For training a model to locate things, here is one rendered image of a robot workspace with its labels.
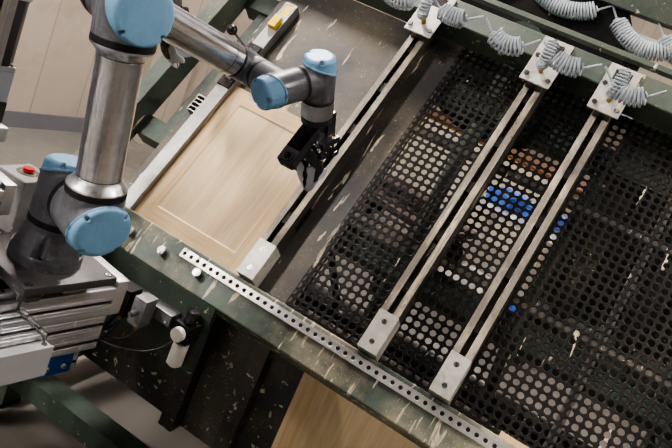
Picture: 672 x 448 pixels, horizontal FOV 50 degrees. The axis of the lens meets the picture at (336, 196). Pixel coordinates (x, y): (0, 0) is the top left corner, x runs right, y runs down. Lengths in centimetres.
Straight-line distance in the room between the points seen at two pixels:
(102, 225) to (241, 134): 111
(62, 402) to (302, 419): 83
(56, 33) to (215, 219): 352
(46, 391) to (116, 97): 158
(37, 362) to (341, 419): 111
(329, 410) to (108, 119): 133
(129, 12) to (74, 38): 447
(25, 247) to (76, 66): 430
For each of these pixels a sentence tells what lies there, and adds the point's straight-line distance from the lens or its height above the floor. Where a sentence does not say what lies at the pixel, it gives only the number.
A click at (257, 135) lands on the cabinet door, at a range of 243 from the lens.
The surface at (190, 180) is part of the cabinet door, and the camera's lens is 240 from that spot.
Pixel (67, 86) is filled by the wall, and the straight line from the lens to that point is 585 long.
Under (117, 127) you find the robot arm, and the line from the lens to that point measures 136.
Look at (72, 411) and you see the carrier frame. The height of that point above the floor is 18.
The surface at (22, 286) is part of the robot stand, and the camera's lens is 153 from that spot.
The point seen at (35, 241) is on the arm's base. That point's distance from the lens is 158.
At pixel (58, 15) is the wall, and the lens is 561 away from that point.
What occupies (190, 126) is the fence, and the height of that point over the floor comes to 118.
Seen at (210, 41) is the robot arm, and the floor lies 158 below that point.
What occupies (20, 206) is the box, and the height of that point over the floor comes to 85.
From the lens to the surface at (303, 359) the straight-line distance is 206.
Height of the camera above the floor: 178
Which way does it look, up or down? 15 degrees down
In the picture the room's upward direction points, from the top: 23 degrees clockwise
